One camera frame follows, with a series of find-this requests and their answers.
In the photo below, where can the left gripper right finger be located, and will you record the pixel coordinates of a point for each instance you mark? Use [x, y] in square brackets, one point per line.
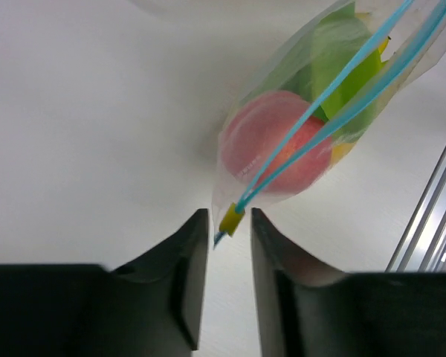
[305, 307]

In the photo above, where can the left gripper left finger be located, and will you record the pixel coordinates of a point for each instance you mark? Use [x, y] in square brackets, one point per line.
[149, 306]

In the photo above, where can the clear zip top bag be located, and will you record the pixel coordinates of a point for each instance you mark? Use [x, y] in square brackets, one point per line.
[251, 173]

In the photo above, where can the green fake vegetable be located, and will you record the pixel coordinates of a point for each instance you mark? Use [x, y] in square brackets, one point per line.
[310, 60]

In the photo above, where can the white perforated plastic basket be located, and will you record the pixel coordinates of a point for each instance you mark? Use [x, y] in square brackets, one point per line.
[162, 5]

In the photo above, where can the aluminium mounting rail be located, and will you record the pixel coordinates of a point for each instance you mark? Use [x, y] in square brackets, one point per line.
[422, 246]

